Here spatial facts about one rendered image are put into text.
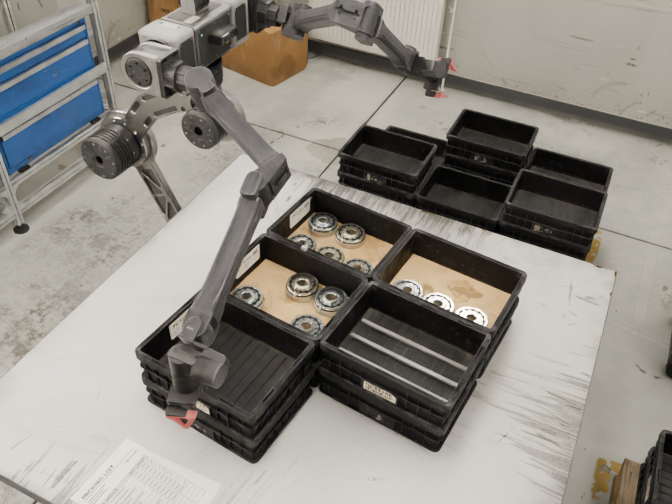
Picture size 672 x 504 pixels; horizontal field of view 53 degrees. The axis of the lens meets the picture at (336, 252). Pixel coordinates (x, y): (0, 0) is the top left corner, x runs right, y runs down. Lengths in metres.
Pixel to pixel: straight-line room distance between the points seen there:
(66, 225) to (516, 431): 2.66
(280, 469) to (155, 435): 0.37
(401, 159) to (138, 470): 2.03
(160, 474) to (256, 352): 0.41
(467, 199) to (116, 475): 2.11
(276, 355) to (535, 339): 0.86
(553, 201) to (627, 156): 1.53
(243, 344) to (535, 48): 3.39
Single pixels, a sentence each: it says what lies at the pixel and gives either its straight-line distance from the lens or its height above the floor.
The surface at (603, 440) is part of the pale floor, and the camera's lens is 3.04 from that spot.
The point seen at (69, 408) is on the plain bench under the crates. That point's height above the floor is 0.70.
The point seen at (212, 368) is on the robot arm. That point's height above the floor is 1.22.
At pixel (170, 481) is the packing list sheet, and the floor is 0.70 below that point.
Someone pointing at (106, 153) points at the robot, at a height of 0.93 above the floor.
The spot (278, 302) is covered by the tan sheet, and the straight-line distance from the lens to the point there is 2.11.
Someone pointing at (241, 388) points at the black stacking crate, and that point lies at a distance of 1.90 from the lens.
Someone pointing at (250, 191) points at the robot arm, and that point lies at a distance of 1.60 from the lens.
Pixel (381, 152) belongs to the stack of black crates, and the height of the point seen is 0.49.
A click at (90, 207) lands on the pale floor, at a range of 3.96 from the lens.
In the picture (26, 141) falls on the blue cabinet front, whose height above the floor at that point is 0.44.
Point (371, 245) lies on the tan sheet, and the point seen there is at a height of 0.83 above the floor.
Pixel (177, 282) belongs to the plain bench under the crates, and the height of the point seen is 0.70.
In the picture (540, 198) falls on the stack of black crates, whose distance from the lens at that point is 3.27.
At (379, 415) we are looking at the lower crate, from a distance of 1.96.
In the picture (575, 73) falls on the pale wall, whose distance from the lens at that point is 4.88.
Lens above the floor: 2.35
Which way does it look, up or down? 42 degrees down
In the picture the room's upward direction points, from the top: 3 degrees clockwise
